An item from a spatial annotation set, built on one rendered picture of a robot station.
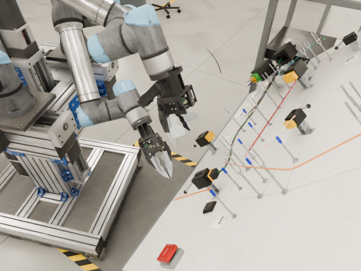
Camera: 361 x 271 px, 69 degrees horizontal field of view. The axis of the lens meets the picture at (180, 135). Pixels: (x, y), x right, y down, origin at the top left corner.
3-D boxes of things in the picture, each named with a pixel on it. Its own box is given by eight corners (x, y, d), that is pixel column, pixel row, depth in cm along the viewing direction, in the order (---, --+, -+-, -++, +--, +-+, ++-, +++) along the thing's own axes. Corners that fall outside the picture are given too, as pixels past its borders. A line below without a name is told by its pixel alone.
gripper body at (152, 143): (145, 158, 84) (128, 125, 85) (149, 158, 92) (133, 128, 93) (166, 148, 84) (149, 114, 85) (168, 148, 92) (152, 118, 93)
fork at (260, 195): (262, 198, 66) (226, 157, 63) (256, 199, 67) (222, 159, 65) (264, 193, 67) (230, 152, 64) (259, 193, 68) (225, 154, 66)
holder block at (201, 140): (204, 152, 128) (192, 138, 127) (222, 146, 119) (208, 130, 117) (200, 159, 126) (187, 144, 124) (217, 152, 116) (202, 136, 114)
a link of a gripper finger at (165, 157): (169, 178, 85) (156, 153, 85) (170, 177, 91) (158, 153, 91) (178, 174, 85) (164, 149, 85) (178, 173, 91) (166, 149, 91)
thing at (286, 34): (261, 58, 153) (264, 47, 148) (280, 35, 174) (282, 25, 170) (320, 75, 141) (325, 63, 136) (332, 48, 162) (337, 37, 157)
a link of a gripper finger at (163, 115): (166, 133, 70) (160, 100, 68) (161, 134, 71) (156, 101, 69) (175, 129, 74) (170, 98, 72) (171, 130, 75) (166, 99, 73)
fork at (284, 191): (287, 194, 60) (249, 149, 58) (280, 195, 62) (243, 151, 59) (289, 188, 61) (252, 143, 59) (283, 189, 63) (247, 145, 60)
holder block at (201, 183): (203, 180, 88) (195, 172, 87) (215, 176, 84) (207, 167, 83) (199, 190, 85) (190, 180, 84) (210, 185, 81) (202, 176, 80)
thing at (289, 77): (298, 77, 98) (293, 70, 97) (296, 80, 97) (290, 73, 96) (289, 80, 102) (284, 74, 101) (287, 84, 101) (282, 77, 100)
